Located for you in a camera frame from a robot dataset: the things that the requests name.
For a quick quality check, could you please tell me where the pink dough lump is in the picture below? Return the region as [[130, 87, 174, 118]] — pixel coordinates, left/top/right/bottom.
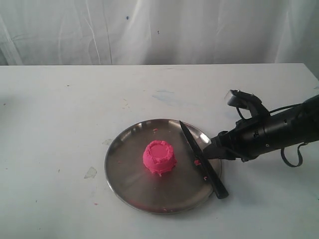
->
[[143, 140, 177, 176]]

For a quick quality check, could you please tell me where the white backdrop curtain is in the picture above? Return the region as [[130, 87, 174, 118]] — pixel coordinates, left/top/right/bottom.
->
[[0, 0, 319, 76]]

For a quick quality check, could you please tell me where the black knife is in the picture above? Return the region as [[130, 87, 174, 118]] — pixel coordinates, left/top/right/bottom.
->
[[179, 121, 229, 199]]

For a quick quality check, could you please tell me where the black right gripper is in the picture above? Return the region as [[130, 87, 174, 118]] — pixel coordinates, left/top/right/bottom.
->
[[203, 118, 271, 162]]

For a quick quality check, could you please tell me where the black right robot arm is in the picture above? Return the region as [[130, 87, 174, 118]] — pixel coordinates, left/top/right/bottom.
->
[[203, 96, 319, 162]]

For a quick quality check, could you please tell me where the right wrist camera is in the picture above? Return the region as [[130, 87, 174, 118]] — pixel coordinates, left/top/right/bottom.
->
[[225, 90, 270, 117]]

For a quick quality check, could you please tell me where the round steel plate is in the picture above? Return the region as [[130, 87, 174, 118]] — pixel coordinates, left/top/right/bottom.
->
[[105, 119, 214, 214]]

